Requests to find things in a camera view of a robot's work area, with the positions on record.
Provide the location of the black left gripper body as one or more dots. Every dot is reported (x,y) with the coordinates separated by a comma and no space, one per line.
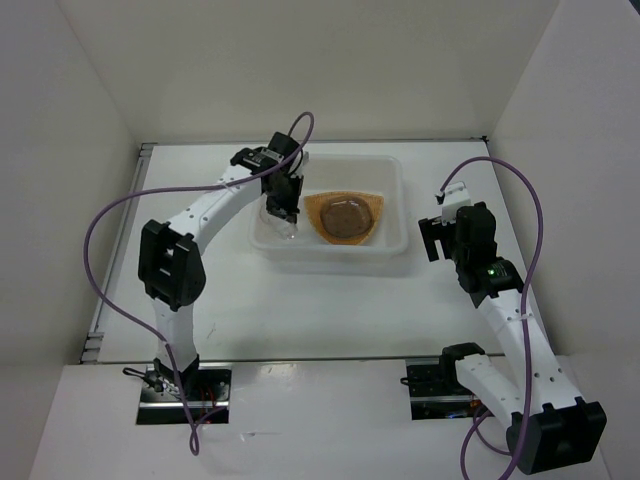
(288,186)

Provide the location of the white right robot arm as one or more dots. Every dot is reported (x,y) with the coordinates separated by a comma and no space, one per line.
(548,424)

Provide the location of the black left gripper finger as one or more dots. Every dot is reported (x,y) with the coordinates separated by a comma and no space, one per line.
(273,208)
(291,210)

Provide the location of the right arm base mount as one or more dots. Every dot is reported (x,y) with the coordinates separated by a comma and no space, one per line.
(431,396)

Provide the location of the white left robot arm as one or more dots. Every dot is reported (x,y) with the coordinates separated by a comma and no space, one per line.
(170,258)

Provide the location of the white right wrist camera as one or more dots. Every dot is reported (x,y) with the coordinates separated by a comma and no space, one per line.
(451,199)

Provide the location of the clear glass cup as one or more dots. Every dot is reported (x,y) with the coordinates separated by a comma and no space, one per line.
(282,228)

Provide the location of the smoky glass plate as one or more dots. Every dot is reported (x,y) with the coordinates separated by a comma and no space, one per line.
(346,217)

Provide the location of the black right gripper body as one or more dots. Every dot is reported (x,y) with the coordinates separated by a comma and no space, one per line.
(459,257)

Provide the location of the orange woven pattern plate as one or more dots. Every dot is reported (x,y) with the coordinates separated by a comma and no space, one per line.
(313,204)

